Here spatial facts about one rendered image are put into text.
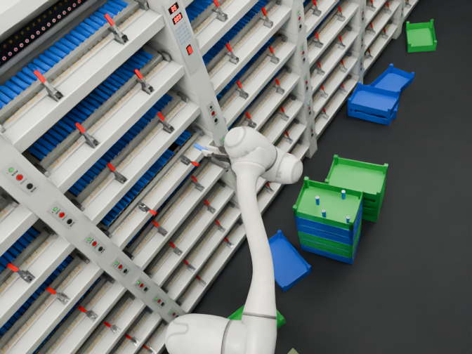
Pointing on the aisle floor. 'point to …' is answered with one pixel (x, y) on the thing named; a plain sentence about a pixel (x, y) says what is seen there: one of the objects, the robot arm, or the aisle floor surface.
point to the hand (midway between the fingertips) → (211, 151)
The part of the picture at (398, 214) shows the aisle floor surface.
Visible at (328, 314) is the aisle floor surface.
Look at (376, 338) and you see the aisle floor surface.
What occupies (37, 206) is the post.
